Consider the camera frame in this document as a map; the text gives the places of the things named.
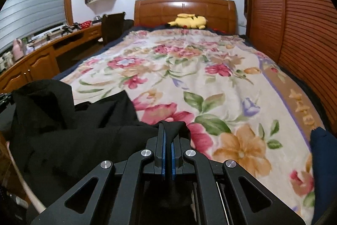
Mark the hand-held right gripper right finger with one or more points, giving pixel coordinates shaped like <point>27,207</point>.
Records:
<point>173,159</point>

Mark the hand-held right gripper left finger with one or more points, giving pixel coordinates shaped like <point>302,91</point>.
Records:
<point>163,159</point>

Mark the black buttoned coat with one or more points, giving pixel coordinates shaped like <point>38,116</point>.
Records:
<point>79,135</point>

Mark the floral blanket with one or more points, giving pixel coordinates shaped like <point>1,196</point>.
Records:
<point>210,82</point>

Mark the yellow plush toy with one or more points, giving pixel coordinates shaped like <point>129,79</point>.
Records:
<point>191,21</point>

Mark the dark brown chair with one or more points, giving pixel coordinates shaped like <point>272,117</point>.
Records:
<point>113,28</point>

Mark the wooden bed headboard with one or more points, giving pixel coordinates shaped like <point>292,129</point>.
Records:
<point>158,10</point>

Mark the dark blue cloth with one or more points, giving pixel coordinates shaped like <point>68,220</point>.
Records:
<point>322,175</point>

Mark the red basket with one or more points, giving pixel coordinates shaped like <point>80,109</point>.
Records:
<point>86,24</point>

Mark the wooden desk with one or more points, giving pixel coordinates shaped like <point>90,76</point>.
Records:
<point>39,64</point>

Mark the black gadget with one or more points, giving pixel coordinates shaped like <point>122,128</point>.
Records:
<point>69,28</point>

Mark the wooden louvered wardrobe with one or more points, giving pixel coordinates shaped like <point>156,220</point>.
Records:
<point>295,16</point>

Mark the grey window blind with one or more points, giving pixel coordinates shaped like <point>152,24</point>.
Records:
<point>34,3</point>

